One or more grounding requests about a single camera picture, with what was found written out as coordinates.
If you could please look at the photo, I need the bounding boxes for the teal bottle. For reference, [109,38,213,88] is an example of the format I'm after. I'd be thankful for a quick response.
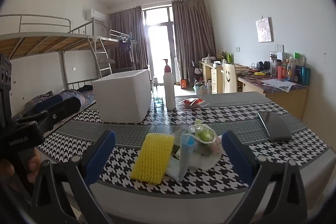
[301,67,311,86]

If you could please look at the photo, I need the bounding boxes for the white foam box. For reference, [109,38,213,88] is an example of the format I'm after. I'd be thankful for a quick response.
[92,69,152,124]

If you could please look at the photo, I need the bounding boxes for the white air conditioner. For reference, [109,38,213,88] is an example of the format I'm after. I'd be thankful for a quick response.
[85,9,108,23]

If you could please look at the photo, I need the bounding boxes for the person's left hand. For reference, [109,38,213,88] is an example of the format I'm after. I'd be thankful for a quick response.
[0,153,42,197]

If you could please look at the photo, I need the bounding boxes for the houndstooth tablecloth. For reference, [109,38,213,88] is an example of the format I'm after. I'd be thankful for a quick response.
[38,91,336,224]

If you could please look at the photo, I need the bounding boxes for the printed papers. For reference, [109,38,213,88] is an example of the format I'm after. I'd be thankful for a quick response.
[261,78,297,92]

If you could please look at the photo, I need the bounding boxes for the white pump bottle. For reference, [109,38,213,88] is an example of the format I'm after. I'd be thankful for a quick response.
[163,59,176,111]

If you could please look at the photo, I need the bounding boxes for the grey waste bin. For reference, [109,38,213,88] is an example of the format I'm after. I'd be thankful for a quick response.
[194,82,207,94]

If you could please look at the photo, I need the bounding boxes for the pink wall poster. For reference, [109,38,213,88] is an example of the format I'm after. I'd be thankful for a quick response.
[255,17,274,43]

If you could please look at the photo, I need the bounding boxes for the clear green printed plastic bag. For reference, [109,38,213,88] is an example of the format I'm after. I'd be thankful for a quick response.
[184,119,223,159]

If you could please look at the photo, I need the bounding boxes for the white tissue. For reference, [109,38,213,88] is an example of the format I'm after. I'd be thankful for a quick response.
[188,151,223,169]

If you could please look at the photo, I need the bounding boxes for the dark blue bottle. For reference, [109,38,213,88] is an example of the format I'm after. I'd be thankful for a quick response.
[294,65,302,84]

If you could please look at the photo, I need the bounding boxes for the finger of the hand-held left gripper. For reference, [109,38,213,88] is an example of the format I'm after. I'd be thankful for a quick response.
[16,95,64,122]
[25,96,81,135]

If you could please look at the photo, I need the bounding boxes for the black smartphone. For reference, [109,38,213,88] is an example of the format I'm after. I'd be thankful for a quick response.
[257,111,293,142]

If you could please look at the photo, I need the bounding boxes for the brown curtain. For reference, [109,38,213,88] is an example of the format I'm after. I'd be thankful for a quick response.
[108,6,149,71]
[172,0,217,83]

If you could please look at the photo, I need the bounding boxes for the black headphones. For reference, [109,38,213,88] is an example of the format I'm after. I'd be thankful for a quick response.
[256,61,271,72]

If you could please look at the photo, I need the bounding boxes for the red snack packet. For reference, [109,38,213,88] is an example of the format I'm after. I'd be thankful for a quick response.
[178,98,208,108]

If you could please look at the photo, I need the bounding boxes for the metal bunk bed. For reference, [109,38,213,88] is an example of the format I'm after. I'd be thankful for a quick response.
[0,13,114,125]
[97,29,139,75]

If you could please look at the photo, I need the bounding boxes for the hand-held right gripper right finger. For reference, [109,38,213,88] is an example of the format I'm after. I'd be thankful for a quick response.
[222,130,309,224]

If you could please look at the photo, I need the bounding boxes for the blue plastic pouch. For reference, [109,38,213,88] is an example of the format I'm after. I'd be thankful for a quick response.
[179,133,196,180]

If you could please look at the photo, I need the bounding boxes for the wooden chair with smiley face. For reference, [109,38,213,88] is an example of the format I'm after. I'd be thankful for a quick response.
[217,63,240,94]

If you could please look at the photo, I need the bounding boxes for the glass balcony door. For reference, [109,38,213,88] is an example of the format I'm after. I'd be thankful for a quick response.
[141,4,177,83]

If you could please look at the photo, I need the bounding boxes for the dark hanging clothes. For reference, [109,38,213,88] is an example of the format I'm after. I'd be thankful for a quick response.
[118,36,133,52]

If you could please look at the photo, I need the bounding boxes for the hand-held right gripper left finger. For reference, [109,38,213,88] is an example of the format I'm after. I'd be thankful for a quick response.
[31,130,116,224]

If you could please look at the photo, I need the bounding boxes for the blue plaid quilt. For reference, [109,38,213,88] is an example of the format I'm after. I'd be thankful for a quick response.
[26,90,95,119]

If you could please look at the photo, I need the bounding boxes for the dark patterned desk cloth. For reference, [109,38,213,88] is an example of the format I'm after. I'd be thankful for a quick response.
[240,73,307,90]

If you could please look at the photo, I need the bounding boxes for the blue spray bottle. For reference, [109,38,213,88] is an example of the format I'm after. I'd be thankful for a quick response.
[153,77,165,109]

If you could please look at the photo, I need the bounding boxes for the yellow foam net sleeve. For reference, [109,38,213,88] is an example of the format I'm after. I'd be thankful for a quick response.
[130,133,175,184]

